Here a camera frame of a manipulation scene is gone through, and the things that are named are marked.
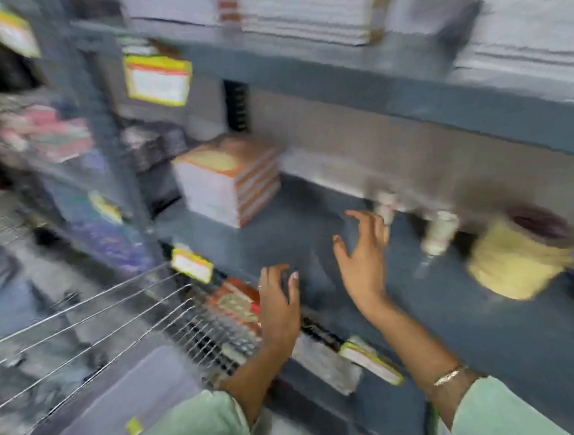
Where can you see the person's left hand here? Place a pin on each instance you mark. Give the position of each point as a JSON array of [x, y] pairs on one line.
[[278, 310]]

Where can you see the person's right hand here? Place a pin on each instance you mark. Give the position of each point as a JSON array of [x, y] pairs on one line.
[[365, 263]]

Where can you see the person's left thumb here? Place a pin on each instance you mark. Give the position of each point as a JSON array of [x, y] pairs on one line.
[[295, 288]]

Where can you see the person's right thumb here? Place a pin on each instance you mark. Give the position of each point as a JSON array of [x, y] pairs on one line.
[[340, 254]]

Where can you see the person's right forearm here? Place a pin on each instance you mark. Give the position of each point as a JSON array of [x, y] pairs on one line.
[[416, 343]]

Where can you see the person's left forearm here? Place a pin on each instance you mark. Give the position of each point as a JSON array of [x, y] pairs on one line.
[[260, 375]]

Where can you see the small white bottle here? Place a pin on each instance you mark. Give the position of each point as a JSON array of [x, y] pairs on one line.
[[386, 209]]

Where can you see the white flat box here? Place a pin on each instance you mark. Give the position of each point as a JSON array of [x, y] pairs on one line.
[[326, 363]]

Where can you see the yellow white price tag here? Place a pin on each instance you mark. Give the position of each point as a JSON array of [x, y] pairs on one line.
[[370, 363]]

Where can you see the small yellow price tag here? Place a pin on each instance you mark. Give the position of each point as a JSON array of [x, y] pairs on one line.
[[191, 266]]

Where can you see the stack of white orange books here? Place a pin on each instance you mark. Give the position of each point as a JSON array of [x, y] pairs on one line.
[[225, 182]]

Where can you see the grey metal shelf rack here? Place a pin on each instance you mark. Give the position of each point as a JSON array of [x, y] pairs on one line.
[[407, 101]]

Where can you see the light green left sleeve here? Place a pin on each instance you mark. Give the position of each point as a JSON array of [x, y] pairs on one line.
[[190, 433]]

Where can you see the light green sleeve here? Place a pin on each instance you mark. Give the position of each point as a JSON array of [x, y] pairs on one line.
[[190, 433], [501, 413]]

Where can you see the grey box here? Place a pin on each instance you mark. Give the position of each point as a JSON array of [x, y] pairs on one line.
[[128, 400]]

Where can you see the light green right sleeve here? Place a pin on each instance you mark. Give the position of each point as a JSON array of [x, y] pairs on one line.
[[501, 413]]

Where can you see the tall stack of white paper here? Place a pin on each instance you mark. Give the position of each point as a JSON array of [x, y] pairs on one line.
[[310, 7]]

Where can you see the large yellow price tag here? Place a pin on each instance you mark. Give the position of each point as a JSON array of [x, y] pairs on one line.
[[158, 80]]

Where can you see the wide stack of white paper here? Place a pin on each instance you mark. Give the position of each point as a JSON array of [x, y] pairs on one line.
[[530, 32]]

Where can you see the pink packets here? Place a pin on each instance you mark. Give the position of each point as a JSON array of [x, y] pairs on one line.
[[47, 132]]

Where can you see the short stack of white paper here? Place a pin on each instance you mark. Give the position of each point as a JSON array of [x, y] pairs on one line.
[[171, 3]]

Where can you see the yellow green price tag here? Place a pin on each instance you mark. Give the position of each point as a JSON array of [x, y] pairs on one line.
[[10, 29]]

